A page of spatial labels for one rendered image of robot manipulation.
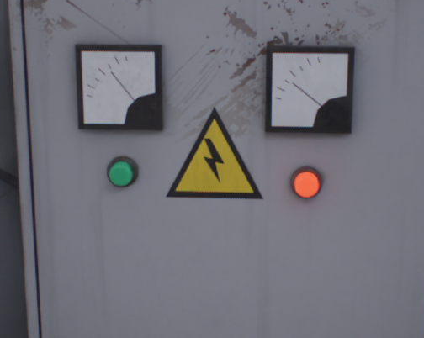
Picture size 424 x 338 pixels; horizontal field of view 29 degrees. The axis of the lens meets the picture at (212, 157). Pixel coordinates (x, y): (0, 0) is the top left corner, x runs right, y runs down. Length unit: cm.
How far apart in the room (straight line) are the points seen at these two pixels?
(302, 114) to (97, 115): 19
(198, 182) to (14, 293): 38
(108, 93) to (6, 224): 32
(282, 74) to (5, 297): 49
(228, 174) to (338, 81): 14
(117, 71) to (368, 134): 24
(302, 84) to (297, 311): 23
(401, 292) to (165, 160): 27
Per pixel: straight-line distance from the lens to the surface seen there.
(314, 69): 76
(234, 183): 80
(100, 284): 85
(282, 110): 77
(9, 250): 106
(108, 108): 78
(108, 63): 78
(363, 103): 78
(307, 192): 78
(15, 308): 110
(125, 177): 79
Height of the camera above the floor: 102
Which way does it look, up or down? 14 degrees down
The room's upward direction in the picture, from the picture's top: straight up
